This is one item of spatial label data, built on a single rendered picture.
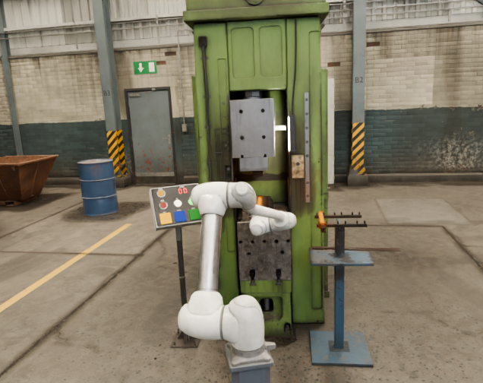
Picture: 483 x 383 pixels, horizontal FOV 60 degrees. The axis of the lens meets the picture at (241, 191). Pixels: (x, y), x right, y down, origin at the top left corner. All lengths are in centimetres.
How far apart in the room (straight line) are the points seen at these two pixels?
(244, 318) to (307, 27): 201
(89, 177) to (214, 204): 530
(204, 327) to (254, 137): 144
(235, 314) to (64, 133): 901
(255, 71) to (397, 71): 611
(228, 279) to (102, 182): 429
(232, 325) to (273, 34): 199
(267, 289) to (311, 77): 156
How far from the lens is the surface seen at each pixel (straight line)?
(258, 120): 291
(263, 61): 307
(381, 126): 891
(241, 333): 196
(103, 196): 730
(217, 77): 307
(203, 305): 198
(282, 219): 252
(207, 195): 208
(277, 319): 327
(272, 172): 344
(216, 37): 310
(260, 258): 306
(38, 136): 1099
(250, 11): 305
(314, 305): 346
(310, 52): 309
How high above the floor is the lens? 175
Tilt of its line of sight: 12 degrees down
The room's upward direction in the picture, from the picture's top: 3 degrees counter-clockwise
